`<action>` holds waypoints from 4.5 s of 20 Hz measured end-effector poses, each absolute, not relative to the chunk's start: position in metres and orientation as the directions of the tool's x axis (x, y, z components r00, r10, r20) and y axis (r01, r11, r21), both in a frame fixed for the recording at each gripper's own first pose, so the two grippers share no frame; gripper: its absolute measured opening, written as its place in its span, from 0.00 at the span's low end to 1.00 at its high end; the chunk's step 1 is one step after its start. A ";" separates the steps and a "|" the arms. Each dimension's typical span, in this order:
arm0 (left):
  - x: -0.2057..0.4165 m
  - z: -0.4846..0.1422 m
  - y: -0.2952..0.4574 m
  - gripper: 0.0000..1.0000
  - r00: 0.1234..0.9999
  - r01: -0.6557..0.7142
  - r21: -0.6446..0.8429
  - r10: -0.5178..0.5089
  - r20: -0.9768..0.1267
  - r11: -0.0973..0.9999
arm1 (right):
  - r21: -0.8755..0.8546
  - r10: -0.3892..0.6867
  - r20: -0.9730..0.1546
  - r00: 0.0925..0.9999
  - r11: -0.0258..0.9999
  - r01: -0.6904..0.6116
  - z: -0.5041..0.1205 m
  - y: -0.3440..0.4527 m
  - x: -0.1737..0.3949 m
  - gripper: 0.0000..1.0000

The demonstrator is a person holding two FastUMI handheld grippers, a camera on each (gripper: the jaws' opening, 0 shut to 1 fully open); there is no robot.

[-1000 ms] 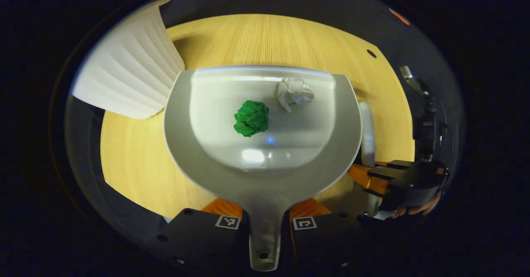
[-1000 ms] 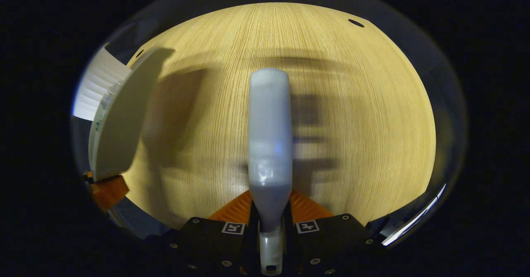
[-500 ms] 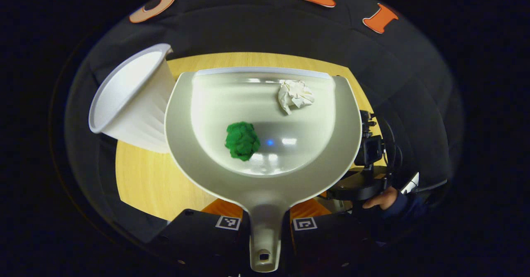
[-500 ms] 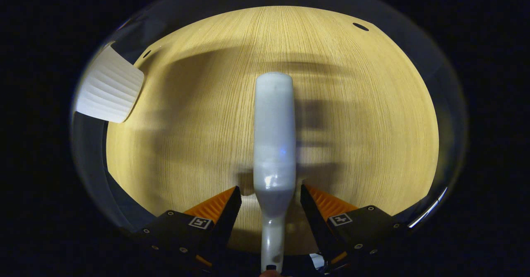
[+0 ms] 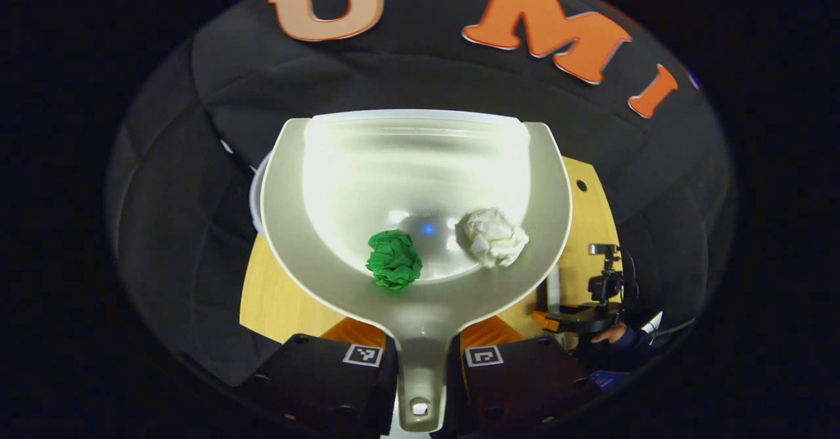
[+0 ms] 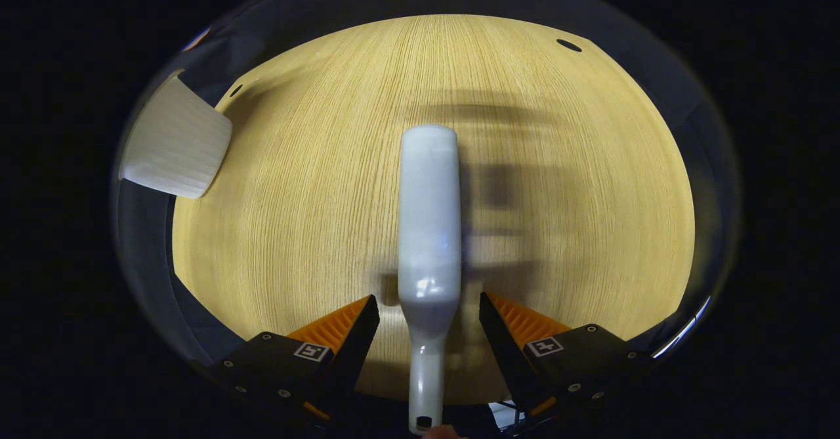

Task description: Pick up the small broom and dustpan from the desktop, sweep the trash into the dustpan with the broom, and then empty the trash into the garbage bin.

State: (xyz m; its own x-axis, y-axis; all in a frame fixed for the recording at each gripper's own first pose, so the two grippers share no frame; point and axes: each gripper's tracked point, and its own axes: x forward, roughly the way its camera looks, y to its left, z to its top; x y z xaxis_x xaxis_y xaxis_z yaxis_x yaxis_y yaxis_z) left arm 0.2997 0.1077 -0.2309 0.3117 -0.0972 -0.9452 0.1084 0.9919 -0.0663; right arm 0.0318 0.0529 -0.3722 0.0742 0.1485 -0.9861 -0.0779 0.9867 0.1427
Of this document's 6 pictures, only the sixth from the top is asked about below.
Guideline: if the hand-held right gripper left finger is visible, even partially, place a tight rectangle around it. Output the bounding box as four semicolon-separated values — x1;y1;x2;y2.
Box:
209;295;381;427

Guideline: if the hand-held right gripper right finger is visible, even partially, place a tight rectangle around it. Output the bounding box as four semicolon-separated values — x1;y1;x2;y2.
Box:
479;292;657;427

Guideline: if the white ribbed garbage bin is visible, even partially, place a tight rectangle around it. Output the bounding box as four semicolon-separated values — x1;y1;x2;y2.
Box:
118;75;233;199

